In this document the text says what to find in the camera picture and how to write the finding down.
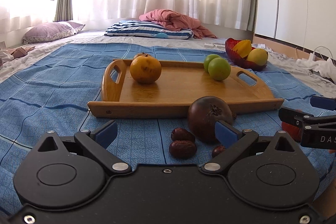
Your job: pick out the red ribbed tomato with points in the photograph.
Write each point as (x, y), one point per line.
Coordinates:
(293, 131)

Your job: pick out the blue white striped pillow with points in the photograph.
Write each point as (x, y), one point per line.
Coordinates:
(146, 29)

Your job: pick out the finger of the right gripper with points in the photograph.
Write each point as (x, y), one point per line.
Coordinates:
(323, 102)
(294, 117)

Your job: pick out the yellow starfruit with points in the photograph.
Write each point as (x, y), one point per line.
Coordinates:
(243, 48)

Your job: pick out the dried red date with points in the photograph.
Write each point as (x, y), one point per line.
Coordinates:
(182, 149)
(181, 134)
(218, 150)

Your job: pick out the white crumpled cloth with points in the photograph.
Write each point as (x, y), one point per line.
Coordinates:
(325, 68)

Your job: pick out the red glass fruit bowl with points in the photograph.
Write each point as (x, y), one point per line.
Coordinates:
(239, 61)

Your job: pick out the rear green apple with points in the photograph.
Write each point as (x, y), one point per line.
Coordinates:
(207, 61)

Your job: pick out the pink crumpled blanket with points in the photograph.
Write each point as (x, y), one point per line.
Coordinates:
(176, 21)

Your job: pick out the large orange fruit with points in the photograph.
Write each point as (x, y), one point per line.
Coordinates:
(145, 70)

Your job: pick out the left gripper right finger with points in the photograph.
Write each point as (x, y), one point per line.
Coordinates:
(237, 144)

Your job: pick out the wooden serving tray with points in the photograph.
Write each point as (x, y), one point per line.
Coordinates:
(180, 84)

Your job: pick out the green apple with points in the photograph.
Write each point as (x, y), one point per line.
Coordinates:
(207, 61)
(219, 69)

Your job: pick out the purple pillow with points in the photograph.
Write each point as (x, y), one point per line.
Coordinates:
(49, 32)

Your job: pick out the pink white clothes pile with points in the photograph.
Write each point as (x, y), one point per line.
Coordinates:
(10, 54)

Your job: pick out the dark purple tomato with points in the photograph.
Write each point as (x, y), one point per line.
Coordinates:
(203, 115)

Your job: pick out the yellow mango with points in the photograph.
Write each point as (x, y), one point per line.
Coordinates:
(258, 56)

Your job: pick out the small orange fruit behind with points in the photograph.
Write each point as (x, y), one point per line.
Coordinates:
(141, 54)

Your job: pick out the front green apple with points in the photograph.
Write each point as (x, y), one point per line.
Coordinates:
(219, 69)

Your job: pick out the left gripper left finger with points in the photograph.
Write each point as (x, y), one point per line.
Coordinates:
(94, 145)

